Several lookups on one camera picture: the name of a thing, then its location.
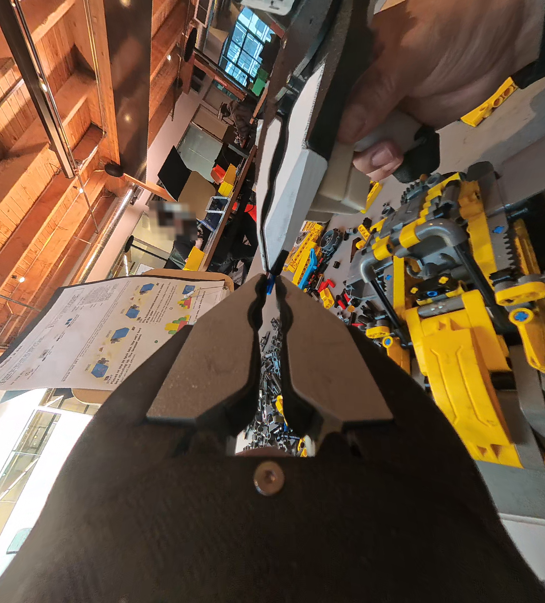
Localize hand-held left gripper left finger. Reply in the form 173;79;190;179
146;274;264;436

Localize short yellow holed beam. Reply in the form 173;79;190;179
362;181;383;215

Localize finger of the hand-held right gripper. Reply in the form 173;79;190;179
262;62;330;273
255;117;285;265

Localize long yellow beam assembly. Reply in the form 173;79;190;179
284;221;325;275

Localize printed instruction sheet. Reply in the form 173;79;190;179
0;275;228;394

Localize blue brick separator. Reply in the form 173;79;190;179
298;247;319;290

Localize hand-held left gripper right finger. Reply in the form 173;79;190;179
276;276;394;438

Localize yellow grey brick vehicle model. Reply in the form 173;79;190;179
348;162;545;477

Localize pile of dark grey bricks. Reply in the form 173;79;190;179
249;320;301;453

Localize person's right hand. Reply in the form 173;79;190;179
340;0;545;182

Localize pile of mixed small bricks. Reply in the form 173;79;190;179
286;221;395;330

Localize dark grey toothed hub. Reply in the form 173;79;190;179
319;228;345;257

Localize clear plastic box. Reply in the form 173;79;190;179
205;195;231;222

